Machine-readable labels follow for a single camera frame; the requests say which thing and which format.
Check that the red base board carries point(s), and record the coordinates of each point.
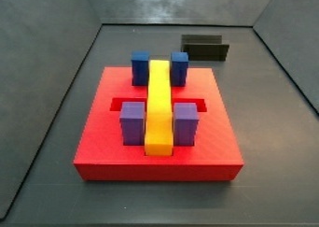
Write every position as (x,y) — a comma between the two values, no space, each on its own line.
(105,159)

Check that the black fixture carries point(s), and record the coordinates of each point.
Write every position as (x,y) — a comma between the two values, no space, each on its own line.
(205,47)

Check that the yellow long bar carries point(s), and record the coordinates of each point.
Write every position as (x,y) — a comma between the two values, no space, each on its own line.
(159,134)

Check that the right purple post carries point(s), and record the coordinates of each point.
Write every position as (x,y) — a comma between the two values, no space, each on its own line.
(186,119)

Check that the purple post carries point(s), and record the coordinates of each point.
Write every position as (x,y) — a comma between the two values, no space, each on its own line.
(133,123)
(186,119)

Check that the left purple post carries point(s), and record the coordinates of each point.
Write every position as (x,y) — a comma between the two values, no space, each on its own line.
(133,123)

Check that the right blue post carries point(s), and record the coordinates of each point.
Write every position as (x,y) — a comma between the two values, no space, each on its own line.
(179,66)

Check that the blue post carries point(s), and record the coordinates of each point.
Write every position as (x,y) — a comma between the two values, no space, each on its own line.
(139,60)
(179,66)

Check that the left blue post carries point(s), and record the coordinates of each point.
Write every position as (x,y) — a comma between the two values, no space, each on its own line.
(139,60)

